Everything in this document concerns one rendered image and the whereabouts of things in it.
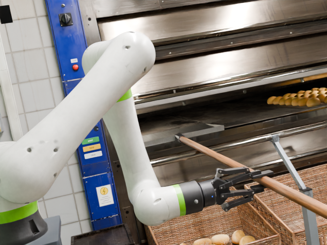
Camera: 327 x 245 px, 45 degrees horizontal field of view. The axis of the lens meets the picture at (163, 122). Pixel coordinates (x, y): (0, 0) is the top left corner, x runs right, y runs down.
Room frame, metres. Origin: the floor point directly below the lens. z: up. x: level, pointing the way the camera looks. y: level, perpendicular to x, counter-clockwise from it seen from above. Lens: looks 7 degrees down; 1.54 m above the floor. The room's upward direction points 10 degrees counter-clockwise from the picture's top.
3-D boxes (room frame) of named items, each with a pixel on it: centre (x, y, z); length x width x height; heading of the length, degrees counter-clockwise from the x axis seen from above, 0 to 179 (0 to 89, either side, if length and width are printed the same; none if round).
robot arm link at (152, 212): (1.11, 0.06, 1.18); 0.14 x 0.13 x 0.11; 102
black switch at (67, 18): (2.00, 0.38, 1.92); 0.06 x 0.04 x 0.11; 102
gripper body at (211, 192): (1.14, -0.11, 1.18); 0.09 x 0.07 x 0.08; 102
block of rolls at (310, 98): (2.82, -1.11, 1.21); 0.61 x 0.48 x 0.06; 12
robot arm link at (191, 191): (1.13, -0.04, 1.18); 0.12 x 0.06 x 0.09; 12
